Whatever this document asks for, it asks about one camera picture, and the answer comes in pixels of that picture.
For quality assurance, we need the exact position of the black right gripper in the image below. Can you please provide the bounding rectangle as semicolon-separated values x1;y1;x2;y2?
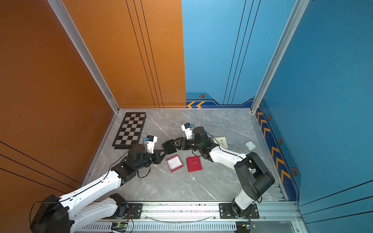
170;137;203;151

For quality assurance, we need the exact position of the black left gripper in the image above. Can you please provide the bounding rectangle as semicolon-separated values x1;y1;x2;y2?
135;149;169;172

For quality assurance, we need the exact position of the red jewelry box base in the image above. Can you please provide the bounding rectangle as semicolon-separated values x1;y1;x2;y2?
166;155;184;172

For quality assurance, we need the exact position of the red booklet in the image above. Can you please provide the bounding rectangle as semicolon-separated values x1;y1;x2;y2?
186;156;203;173

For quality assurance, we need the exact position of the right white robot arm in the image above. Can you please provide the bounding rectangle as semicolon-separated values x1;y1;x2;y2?
170;137;275;218

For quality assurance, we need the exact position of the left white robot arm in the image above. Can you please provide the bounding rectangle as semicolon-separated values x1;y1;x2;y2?
29;144;167;233

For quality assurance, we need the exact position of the black white chessboard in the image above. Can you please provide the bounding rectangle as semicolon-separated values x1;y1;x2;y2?
112;112;146;150

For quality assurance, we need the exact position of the clear plastic earphone case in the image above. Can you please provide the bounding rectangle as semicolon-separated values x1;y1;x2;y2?
245;141;256;151

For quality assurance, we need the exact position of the left circuit board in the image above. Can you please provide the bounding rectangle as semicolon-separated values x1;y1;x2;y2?
109;222;128;233

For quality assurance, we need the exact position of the circuit board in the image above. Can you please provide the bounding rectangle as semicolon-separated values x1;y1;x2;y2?
234;221;256;233
109;222;128;233

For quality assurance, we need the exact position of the right circuit board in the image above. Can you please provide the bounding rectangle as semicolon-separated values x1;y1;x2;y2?
234;221;256;233

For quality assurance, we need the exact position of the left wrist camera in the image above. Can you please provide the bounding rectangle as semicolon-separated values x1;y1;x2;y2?
145;136;158;154

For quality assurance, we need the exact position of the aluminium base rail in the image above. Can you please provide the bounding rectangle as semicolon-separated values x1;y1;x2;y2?
69;200;304;225

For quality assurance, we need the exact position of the aluminium corner post left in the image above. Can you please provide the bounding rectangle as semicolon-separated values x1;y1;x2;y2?
48;0;120;113

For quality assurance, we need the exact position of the aluminium corner post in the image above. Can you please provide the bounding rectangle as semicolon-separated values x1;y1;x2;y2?
48;0;120;113
251;0;310;114

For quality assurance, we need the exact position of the aluminium corner post right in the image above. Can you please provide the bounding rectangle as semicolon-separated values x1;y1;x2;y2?
251;0;310;114

